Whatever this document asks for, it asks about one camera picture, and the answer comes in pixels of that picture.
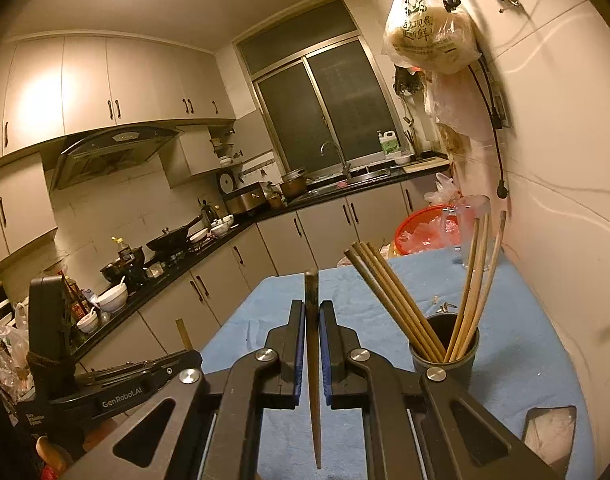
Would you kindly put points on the black chopstick holder cup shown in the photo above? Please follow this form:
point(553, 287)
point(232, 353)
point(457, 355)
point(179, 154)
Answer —
point(460, 365)

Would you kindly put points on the range hood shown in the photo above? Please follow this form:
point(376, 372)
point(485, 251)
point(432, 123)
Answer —
point(115, 152)

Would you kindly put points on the dark kettle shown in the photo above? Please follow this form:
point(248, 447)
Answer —
point(210, 215)

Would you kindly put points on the person's left hand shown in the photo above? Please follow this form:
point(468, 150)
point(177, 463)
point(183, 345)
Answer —
point(52, 457)

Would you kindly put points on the dark tapered wooden chopstick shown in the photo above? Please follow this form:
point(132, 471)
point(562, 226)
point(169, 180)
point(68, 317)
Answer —
point(312, 310)

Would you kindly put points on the plastic bag of flatbread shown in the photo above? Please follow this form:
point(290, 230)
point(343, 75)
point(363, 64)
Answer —
point(430, 35)

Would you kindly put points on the small metal clips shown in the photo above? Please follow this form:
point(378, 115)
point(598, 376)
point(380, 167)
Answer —
point(445, 304)

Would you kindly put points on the cutting board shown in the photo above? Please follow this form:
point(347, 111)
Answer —
point(427, 164)

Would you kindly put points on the grey upper wall cabinets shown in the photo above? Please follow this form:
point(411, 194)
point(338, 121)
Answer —
point(85, 85)

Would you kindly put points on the red plastic basket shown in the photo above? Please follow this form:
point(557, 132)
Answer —
point(415, 235)

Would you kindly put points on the copper cooking pot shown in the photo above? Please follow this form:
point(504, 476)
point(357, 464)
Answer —
point(294, 186)

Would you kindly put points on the steel mixing bowl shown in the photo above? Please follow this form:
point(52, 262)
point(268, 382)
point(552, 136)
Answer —
point(122, 267)

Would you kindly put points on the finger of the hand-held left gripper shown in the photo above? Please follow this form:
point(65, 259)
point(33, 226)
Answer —
point(180, 362)

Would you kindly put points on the white bowl pair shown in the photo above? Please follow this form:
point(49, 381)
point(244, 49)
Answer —
point(221, 227)

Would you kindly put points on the green detergent bottle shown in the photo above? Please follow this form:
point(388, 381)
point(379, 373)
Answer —
point(389, 144)

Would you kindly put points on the black wok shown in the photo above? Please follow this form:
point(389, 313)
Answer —
point(172, 240)

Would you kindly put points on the small open wall cabinet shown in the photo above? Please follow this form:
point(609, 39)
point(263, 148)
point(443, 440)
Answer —
point(192, 155)

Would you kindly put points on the sauce bottles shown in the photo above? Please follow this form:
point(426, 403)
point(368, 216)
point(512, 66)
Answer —
point(77, 300)

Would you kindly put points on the black kitchen countertop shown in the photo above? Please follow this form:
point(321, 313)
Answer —
point(265, 216)

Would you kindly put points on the round wall scale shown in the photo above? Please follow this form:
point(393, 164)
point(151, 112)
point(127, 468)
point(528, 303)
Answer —
point(227, 182)

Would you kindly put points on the kitchen window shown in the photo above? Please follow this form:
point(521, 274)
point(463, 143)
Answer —
point(330, 100)

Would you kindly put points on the light bamboo chopstick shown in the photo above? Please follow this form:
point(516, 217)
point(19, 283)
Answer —
point(184, 332)

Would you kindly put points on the steel sink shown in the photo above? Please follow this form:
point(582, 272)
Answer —
point(355, 177)

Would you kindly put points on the white plastic bag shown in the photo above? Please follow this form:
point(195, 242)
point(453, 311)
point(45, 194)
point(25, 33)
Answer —
point(442, 190)

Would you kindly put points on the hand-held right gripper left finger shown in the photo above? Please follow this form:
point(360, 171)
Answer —
point(299, 355)

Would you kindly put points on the white bowl with spoon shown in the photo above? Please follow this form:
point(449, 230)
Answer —
point(112, 300)

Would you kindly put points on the clear glass mug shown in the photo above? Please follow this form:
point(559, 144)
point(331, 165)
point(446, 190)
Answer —
point(467, 230)

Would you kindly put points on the grey base cabinets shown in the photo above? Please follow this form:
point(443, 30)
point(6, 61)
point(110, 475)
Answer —
point(265, 250)

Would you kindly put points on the crumpled plastic bags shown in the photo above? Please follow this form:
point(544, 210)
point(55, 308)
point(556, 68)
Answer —
point(5, 350)

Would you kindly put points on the small white bowl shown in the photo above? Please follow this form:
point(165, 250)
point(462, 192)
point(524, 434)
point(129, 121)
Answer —
point(88, 322)

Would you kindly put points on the cooking oil bottle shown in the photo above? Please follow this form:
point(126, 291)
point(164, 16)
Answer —
point(124, 251)

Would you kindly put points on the white plate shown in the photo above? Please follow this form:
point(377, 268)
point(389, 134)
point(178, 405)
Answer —
point(199, 236)

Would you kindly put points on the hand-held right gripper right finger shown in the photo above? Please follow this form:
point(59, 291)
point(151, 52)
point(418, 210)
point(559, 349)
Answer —
point(326, 355)

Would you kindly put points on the clear hanging plastic bags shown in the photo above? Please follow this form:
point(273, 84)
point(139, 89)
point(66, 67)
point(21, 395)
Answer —
point(460, 110)

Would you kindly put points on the blue towel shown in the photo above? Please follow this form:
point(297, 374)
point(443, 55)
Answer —
point(265, 305)

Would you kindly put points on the chrome faucet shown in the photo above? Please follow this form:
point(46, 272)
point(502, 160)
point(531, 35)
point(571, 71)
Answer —
point(341, 160)

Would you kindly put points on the metal box appliance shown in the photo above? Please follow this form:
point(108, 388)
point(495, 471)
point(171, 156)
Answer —
point(245, 201)

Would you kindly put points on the black smartphone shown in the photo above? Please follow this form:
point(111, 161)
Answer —
point(550, 440)

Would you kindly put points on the wall power socket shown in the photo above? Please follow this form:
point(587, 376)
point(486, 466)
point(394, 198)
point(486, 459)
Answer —
point(500, 105)

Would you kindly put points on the bunch of chopsticks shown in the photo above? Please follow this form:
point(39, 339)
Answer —
point(385, 290)

